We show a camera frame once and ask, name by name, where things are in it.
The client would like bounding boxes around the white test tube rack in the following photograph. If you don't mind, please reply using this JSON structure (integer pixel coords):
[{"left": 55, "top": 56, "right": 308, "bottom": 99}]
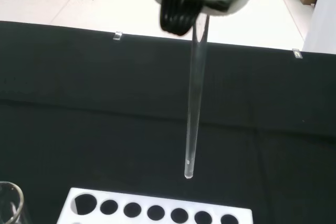
[{"left": 56, "top": 187, "right": 254, "bottom": 224}]

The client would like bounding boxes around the clear glass beaker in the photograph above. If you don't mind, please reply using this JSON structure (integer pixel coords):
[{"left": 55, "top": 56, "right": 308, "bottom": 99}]
[{"left": 0, "top": 181, "right": 32, "bottom": 224}]

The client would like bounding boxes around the pale board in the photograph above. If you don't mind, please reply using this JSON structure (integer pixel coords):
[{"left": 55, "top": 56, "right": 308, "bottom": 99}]
[{"left": 301, "top": 0, "right": 336, "bottom": 55}]

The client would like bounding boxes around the black bench cloth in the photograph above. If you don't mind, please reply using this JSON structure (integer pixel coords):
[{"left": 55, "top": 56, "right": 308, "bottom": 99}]
[{"left": 0, "top": 20, "right": 336, "bottom": 224}]

